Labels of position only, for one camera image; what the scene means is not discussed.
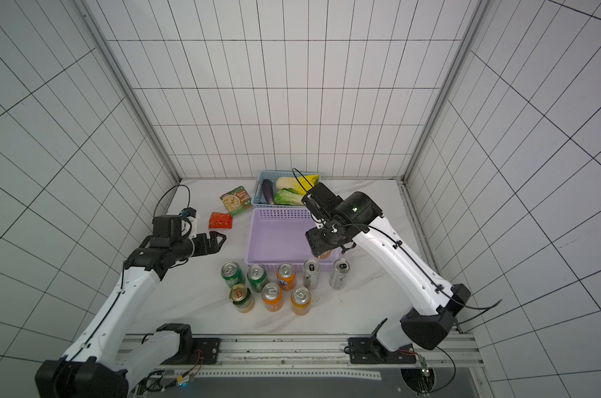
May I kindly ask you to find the red snack packet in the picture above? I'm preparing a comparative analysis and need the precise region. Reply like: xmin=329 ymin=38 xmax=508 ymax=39
xmin=209 ymin=212 xmax=233 ymax=229

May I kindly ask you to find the purple eggplant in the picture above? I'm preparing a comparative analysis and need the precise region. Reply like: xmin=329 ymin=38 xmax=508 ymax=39
xmin=262 ymin=179 xmax=275 ymax=205

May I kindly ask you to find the green snack packet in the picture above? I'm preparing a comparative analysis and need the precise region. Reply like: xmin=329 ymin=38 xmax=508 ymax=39
xmin=220 ymin=186 xmax=253 ymax=217

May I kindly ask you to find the green lettuce head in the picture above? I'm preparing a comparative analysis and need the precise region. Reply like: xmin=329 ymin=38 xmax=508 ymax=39
xmin=274 ymin=188 xmax=304 ymax=207

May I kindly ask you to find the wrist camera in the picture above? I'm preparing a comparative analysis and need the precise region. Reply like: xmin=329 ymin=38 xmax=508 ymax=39
xmin=301 ymin=182 xmax=343 ymax=222
xmin=153 ymin=207 xmax=199 ymax=240

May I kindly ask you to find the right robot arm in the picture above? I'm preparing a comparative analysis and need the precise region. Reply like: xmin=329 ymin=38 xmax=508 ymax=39
xmin=302 ymin=183 xmax=471 ymax=352

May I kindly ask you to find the green can gold lid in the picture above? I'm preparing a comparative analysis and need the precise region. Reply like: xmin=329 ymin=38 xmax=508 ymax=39
xmin=229 ymin=284 xmax=255 ymax=313

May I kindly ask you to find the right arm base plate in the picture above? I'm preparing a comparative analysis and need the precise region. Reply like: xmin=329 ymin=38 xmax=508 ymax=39
xmin=343 ymin=337 xmax=416 ymax=365

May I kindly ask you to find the orange can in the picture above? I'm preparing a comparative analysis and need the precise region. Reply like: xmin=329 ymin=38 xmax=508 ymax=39
xmin=276 ymin=263 xmax=295 ymax=291
xmin=290 ymin=286 xmax=311 ymax=316
xmin=262 ymin=283 xmax=283 ymax=312
xmin=317 ymin=250 xmax=332 ymax=260

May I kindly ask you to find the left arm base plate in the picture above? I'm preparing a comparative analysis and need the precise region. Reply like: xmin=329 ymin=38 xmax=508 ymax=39
xmin=182 ymin=338 xmax=221 ymax=366

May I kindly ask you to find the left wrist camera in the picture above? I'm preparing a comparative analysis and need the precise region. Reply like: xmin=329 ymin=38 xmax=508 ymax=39
xmin=153 ymin=207 xmax=199 ymax=240

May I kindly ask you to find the aluminium mounting rail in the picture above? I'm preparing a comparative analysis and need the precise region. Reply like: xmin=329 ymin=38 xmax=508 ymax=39
xmin=83 ymin=334 xmax=485 ymax=381

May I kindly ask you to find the white Monster can back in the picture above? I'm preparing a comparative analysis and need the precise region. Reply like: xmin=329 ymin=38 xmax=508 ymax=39
xmin=330 ymin=258 xmax=350 ymax=290

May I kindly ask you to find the green soda can front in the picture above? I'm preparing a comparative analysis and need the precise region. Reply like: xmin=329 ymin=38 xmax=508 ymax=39
xmin=221 ymin=261 xmax=246 ymax=289

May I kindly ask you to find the green soda can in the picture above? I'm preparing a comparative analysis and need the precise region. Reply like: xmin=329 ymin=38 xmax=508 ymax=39
xmin=221 ymin=261 xmax=246 ymax=289
xmin=247 ymin=264 xmax=268 ymax=293

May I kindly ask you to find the white monster can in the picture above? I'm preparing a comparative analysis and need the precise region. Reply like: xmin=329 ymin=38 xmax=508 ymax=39
xmin=303 ymin=259 xmax=320 ymax=290
xmin=330 ymin=258 xmax=350 ymax=290

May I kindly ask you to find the yellow napa cabbage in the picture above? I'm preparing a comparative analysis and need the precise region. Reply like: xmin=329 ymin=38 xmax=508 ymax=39
xmin=275 ymin=174 xmax=320 ymax=195

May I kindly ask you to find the green soda can back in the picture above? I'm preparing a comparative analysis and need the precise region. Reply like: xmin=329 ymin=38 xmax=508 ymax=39
xmin=247 ymin=264 xmax=268 ymax=293

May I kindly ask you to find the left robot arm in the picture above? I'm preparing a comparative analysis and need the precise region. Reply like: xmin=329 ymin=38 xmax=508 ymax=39
xmin=34 ymin=232 xmax=227 ymax=397

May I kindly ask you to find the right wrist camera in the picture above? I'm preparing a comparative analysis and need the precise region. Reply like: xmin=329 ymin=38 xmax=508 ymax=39
xmin=301 ymin=182 xmax=343 ymax=222

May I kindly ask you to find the blue plastic basket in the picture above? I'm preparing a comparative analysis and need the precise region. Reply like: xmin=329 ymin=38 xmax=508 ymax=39
xmin=252 ymin=170 xmax=320 ymax=207

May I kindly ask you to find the purple plastic basket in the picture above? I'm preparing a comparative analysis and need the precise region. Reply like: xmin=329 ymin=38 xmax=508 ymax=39
xmin=244 ymin=207 xmax=316 ymax=270

